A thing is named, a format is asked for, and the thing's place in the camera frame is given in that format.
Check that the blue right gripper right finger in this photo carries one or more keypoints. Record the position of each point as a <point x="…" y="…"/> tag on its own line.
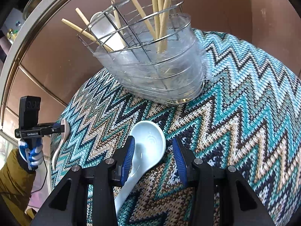
<point x="179" y="156"/>

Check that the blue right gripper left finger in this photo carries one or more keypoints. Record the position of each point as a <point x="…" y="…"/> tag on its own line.
<point x="127" y="161"/>

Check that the white ceramic spoon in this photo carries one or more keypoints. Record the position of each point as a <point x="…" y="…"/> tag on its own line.
<point x="150" y="146"/>

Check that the pink plastic spoon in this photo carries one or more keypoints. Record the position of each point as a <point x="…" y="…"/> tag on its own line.
<point x="64" y="137"/>

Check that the wooden chopstick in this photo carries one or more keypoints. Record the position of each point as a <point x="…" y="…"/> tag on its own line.
<point x="163" y="27"/>
<point x="143" y="16"/>
<point x="82" y="16"/>
<point x="86" y="34"/>
<point x="156" y="18"/>

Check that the olive jacket left forearm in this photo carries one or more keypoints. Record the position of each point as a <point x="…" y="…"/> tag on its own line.
<point x="16" y="186"/>

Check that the blue white gloved left hand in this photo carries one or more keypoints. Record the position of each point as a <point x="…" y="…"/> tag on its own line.
<point x="30" y="159"/>

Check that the zigzag patterned table cloth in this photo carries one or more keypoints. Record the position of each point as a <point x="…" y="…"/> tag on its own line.
<point x="248" y="116"/>

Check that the wire utensil holder with plastic cup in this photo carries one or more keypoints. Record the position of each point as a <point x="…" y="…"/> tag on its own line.
<point x="174" y="77"/>

